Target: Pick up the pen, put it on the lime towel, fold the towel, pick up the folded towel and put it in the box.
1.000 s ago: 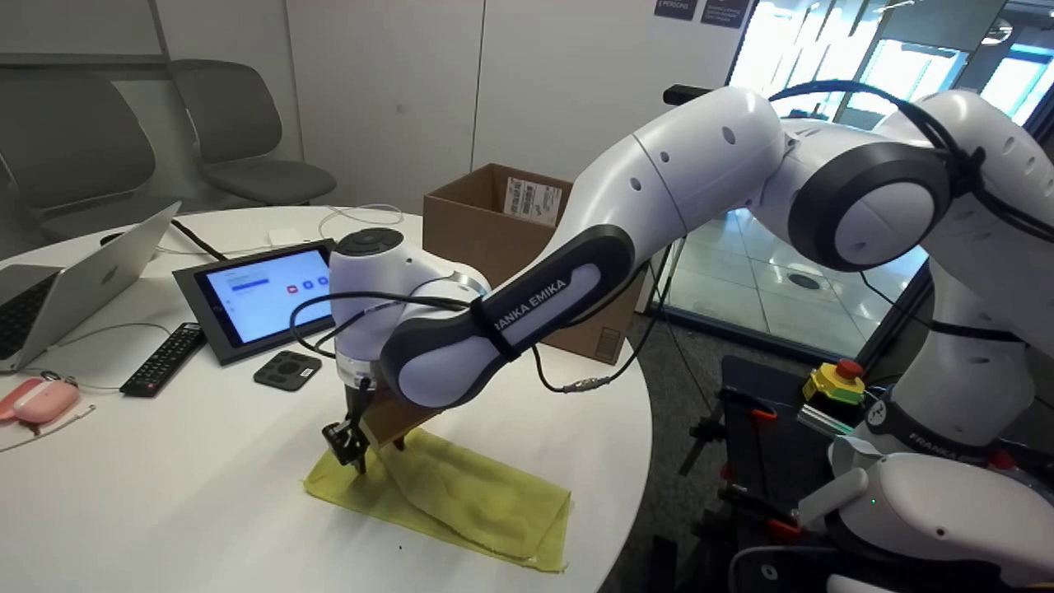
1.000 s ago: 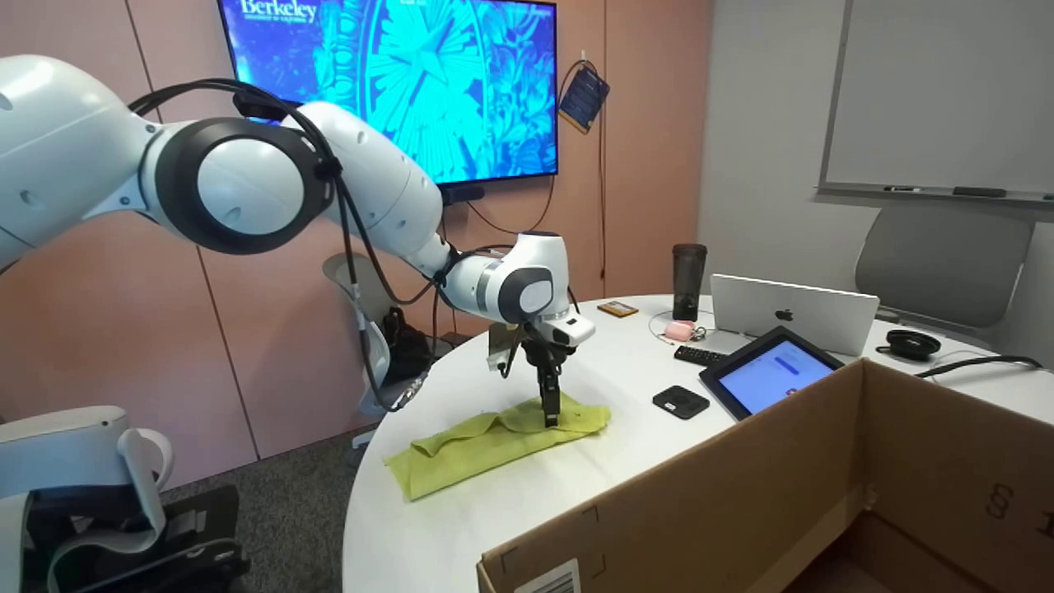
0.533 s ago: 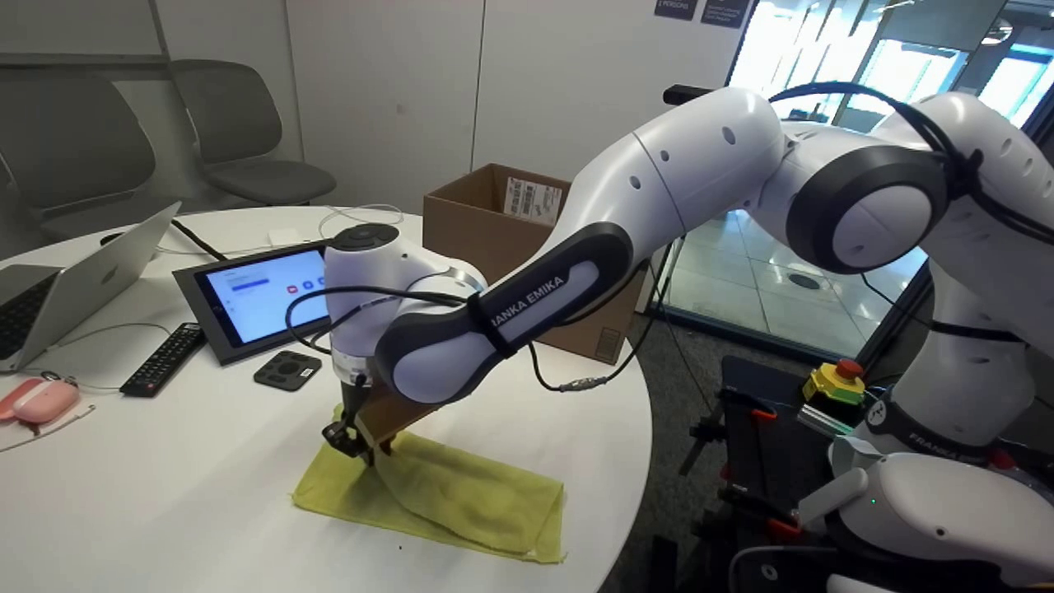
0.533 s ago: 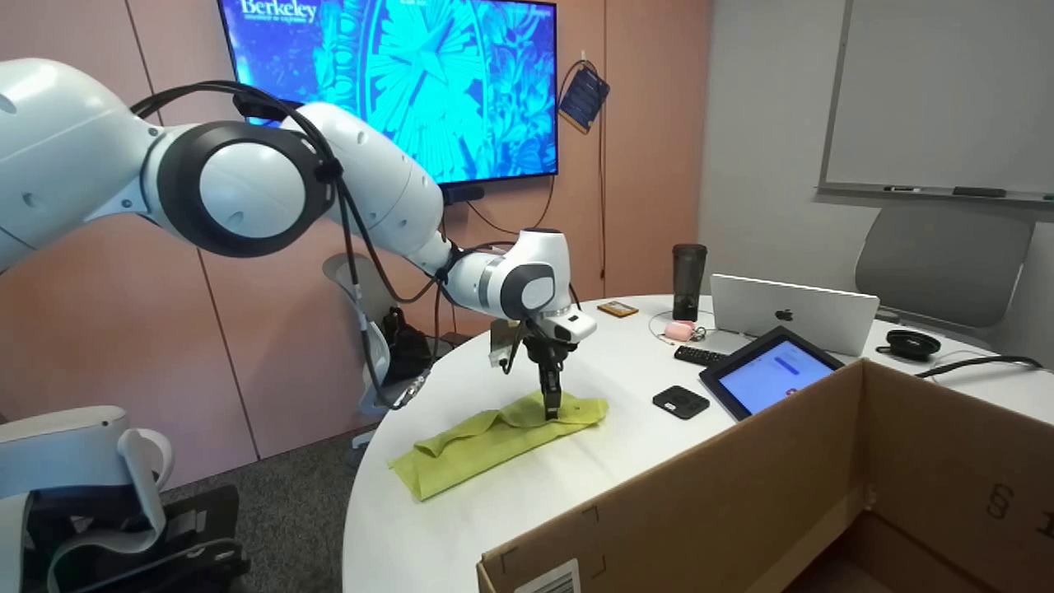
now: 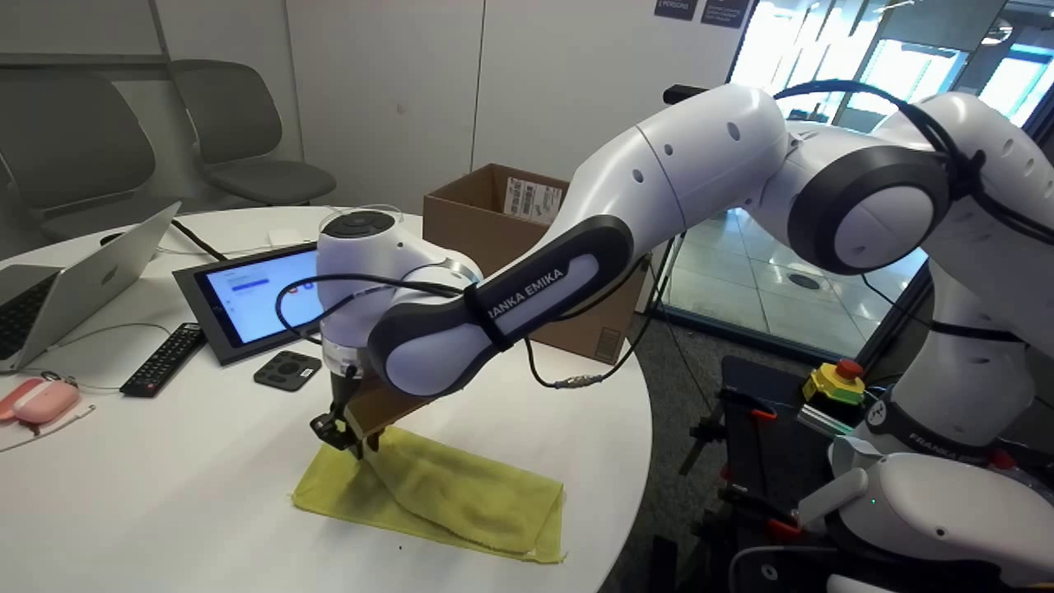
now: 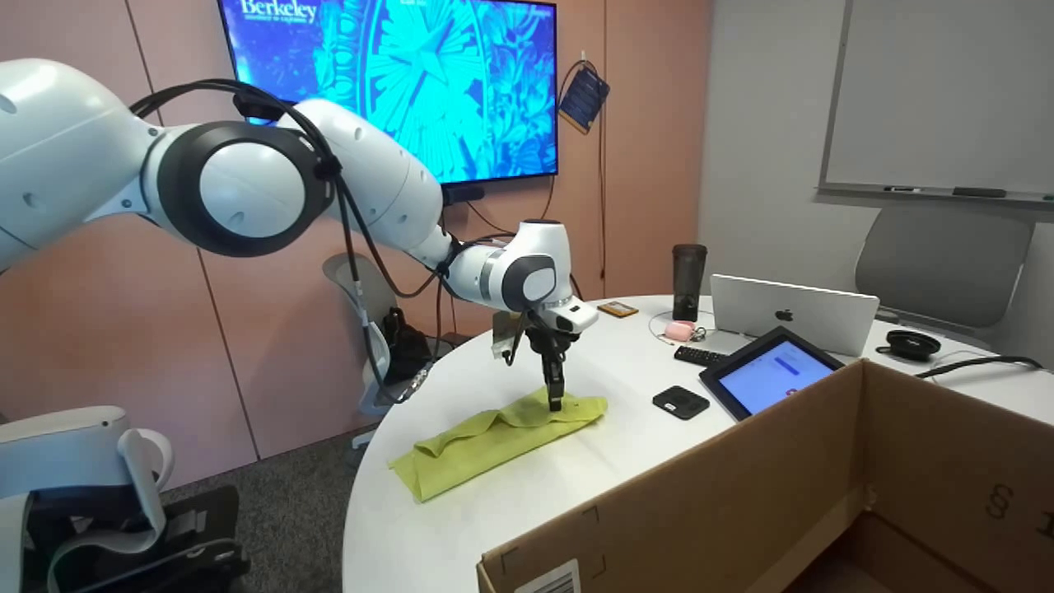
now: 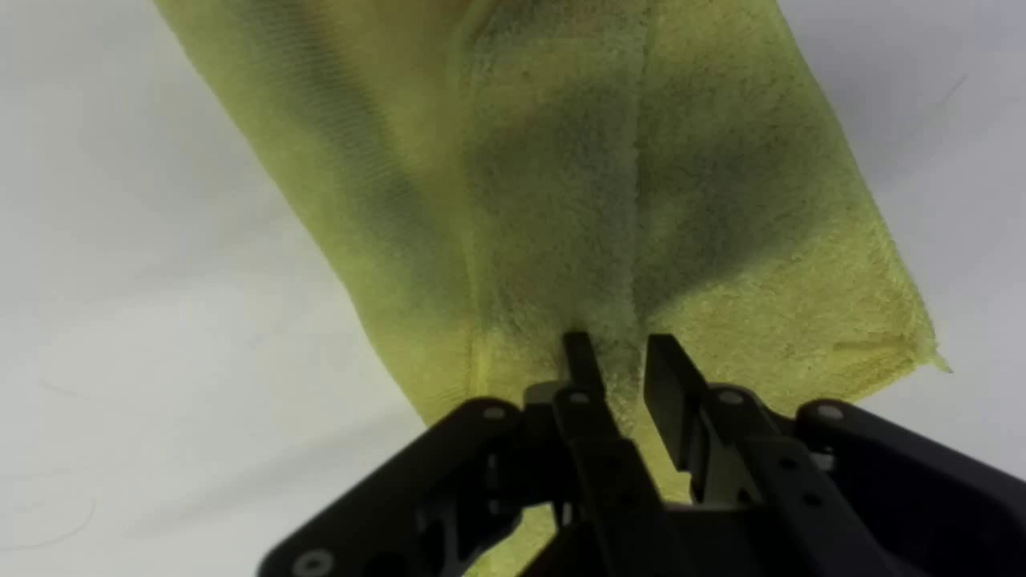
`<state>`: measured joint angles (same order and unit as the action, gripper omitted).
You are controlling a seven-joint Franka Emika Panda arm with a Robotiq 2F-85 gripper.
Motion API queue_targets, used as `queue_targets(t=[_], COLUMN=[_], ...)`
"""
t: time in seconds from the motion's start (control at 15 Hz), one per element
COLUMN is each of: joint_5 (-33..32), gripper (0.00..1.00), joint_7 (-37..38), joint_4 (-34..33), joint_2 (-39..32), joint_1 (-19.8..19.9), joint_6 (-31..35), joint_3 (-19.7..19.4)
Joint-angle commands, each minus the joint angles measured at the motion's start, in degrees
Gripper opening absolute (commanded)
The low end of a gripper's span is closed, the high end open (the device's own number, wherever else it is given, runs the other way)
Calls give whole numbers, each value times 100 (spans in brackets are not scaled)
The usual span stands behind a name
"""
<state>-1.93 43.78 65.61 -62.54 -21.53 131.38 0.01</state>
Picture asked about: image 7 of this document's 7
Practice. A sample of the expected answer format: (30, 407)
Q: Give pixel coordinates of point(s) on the lime green towel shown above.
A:
(555, 193)

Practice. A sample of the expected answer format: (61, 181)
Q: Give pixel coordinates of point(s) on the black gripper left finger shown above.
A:
(449, 481)

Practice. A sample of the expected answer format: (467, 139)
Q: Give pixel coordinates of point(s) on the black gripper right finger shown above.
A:
(877, 490)

